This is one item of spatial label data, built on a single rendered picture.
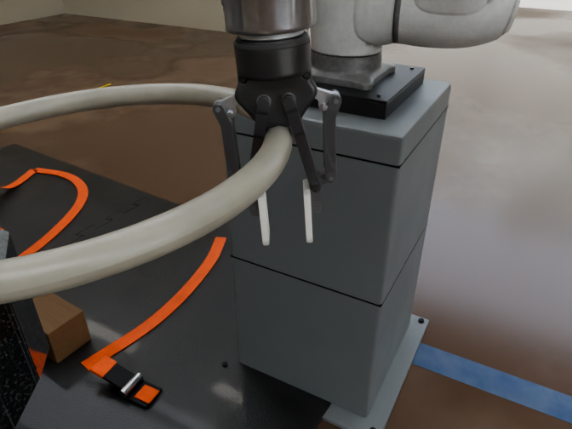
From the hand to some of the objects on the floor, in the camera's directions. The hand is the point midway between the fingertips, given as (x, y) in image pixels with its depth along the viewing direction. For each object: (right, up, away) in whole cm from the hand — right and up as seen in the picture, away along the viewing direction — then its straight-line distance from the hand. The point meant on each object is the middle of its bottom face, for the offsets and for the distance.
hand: (286, 214), depth 58 cm
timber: (-76, -37, +98) cm, 129 cm away
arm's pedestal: (+13, -41, +95) cm, 104 cm away
